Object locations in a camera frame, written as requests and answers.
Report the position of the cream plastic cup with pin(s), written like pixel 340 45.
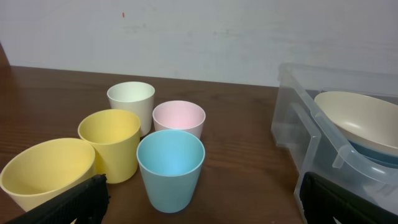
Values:
pixel 136 97

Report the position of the yellow plastic cup upper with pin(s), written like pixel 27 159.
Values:
pixel 115 135

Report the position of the clear plastic storage bin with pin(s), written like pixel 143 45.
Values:
pixel 317 145

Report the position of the yellow plastic cup lower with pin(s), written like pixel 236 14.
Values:
pixel 46 170

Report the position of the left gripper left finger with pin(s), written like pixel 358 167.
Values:
pixel 86 202

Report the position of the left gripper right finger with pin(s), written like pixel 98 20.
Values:
pixel 326 203

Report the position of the beige large bowl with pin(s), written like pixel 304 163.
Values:
pixel 364 120

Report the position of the yellow plastic cup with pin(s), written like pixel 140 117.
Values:
pixel 115 135
pixel 46 170

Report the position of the pink plastic cup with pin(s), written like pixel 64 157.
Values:
pixel 179 115

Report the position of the light blue plastic cup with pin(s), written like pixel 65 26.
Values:
pixel 170 162

